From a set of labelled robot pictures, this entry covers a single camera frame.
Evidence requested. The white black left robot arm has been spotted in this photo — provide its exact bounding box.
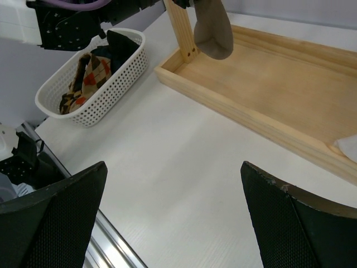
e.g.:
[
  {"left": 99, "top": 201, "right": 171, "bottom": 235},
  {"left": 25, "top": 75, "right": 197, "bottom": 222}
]
[{"left": 1, "top": 1, "right": 155, "bottom": 128}]

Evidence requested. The brown argyle sock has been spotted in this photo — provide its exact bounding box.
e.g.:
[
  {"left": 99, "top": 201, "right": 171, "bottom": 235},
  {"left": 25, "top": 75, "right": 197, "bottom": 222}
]
[{"left": 71, "top": 53, "right": 112, "bottom": 98}]

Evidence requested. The orange green argyle sock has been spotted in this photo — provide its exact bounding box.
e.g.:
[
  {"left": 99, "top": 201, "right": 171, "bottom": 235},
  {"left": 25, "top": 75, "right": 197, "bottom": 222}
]
[{"left": 59, "top": 92, "right": 88, "bottom": 114}]

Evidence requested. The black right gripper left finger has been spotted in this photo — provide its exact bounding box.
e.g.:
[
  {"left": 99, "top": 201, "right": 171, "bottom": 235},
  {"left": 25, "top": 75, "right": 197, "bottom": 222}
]
[{"left": 1, "top": 161, "right": 108, "bottom": 267}]

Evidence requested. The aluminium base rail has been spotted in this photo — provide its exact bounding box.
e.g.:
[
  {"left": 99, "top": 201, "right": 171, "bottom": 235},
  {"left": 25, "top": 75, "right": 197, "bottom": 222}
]
[{"left": 20, "top": 123, "right": 146, "bottom": 267}]

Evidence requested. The navy patterned sock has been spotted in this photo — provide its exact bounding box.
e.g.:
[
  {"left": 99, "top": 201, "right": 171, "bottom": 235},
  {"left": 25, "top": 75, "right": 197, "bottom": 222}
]
[{"left": 90, "top": 45, "right": 112, "bottom": 60}]

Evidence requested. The black sock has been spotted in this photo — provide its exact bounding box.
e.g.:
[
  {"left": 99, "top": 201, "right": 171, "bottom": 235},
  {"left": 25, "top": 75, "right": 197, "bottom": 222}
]
[{"left": 107, "top": 30, "right": 139, "bottom": 73}]

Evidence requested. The white perforated plastic basket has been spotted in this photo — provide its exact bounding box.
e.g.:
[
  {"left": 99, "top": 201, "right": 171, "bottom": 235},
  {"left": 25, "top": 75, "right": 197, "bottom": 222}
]
[{"left": 35, "top": 28, "right": 148, "bottom": 128}]

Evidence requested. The wooden clothes rack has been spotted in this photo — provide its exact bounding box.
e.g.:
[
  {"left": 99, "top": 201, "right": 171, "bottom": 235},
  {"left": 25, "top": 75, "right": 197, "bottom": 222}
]
[{"left": 155, "top": 1, "right": 356, "bottom": 183}]

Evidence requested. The white hanging cloth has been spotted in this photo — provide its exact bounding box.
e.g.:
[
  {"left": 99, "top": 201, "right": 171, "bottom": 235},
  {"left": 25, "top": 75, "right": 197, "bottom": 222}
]
[{"left": 334, "top": 135, "right": 357, "bottom": 162}]

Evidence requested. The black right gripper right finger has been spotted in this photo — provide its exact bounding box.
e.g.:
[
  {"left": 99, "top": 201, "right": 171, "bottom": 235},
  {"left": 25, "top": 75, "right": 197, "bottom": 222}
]
[{"left": 240, "top": 161, "right": 356, "bottom": 267}]

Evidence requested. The brown striped beige sock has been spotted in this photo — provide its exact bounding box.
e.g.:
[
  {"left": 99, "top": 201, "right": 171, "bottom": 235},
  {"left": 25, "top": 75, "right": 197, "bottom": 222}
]
[{"left": 192, "top": 0, "right": 234, "bottom": 60}]

